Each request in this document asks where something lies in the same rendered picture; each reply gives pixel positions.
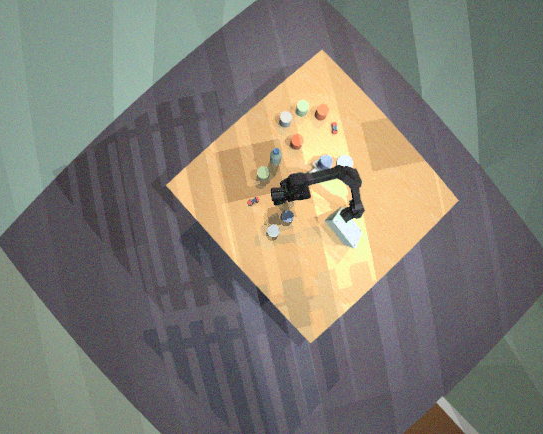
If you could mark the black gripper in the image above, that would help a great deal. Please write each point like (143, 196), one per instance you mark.
(301, 197)

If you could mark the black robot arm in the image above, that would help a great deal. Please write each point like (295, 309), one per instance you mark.
(295, 184)

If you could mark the pale green cylinder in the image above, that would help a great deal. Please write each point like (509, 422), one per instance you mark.
(302, 108)
(263, 173)

